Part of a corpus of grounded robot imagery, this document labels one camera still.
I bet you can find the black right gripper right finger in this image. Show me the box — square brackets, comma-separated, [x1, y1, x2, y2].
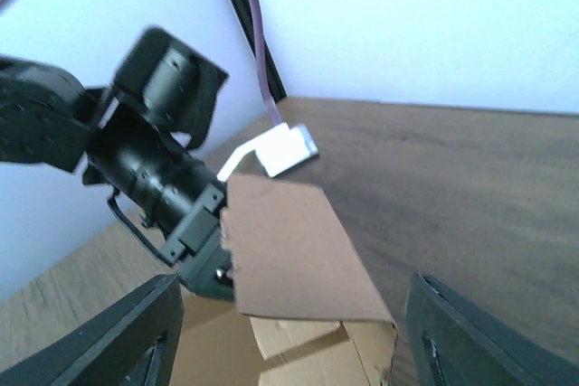
[405, 273, 578, 385]

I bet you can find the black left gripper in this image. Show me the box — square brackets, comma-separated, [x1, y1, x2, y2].
[161, 181, 234, 302]

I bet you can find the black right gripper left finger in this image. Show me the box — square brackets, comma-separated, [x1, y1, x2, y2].
[1, 275, 184, 385]

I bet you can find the brown cardboard box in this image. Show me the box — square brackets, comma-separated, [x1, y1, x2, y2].
[171, 174, 397, 386]

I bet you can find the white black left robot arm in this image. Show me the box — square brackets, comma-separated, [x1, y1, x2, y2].
[1, 27, 234, 302]

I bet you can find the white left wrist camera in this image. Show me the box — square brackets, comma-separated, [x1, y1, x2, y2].
[217, 123, 319, 182]

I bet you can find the black back left frame post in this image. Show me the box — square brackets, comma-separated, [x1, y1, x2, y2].
[230, 0, 287, 103]

